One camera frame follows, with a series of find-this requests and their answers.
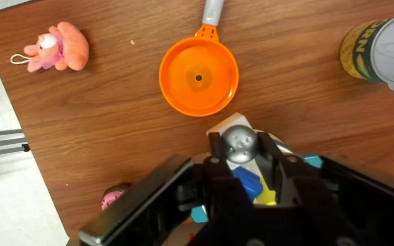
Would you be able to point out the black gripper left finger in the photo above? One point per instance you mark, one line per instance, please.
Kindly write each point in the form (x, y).
(225, 205)

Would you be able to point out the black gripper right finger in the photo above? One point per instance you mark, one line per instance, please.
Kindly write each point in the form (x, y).
(302, 205)

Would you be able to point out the silver metal ball object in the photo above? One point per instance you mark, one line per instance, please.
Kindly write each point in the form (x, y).
(239, 143)

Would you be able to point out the white pot teal rim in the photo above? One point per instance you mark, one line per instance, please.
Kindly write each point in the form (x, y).
(314, 160)

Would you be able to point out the blue toy block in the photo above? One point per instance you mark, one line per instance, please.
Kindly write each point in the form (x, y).
(248, 179)

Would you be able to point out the yellow toy block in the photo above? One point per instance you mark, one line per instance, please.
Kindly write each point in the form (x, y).
(266, 197)

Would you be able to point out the pink cupcake toy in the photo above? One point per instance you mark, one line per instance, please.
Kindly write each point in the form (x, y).
(113, 198)

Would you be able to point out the yellow green corn can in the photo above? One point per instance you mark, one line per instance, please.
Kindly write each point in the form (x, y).
(366, 49)

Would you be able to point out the pink plush bunny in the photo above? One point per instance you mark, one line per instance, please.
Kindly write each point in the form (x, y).
(68, 48)

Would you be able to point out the grey tripod legs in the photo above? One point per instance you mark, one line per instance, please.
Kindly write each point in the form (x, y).
(1, 141)

